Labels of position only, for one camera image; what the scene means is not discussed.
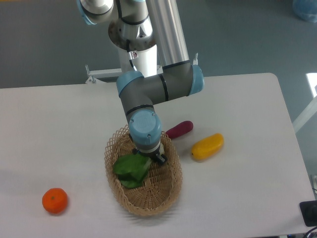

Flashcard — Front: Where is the orange tangerine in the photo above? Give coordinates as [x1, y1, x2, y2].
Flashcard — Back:
[42, 188, 68, 214]

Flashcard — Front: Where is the woven wicker basket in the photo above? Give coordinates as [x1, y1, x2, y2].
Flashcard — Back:
[105, 125, 182, 216]

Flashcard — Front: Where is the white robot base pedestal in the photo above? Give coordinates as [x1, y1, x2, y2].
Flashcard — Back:
[108, 18, 158, 77]

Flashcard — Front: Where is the black device at table edge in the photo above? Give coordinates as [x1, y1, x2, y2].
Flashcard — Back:
[299, 200, 317, 227]

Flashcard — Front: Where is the green bok choy vegetable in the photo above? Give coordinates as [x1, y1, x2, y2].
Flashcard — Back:
[112, 153, 154, 189]

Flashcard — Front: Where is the white metal mounting frame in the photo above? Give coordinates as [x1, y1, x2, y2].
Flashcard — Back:
[85, 53, 200, 84]

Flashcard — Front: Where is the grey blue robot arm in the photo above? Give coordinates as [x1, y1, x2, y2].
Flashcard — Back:
[77, 0, 204, 164]

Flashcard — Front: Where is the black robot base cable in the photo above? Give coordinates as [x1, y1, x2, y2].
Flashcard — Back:
[125, 39, 137, 71]

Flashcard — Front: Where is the purple sweet potato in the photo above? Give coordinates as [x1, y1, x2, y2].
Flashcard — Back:
[165, 120, 194, 139]

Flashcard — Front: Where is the yellow mango fruit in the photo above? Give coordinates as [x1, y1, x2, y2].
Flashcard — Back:
[191, 133, 224, 161]

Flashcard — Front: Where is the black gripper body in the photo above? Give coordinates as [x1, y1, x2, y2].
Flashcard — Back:
[137, 149, 160, 159]

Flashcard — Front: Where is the blue bag in background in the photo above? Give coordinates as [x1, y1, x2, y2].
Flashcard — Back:
[292, 0, 317, 23]

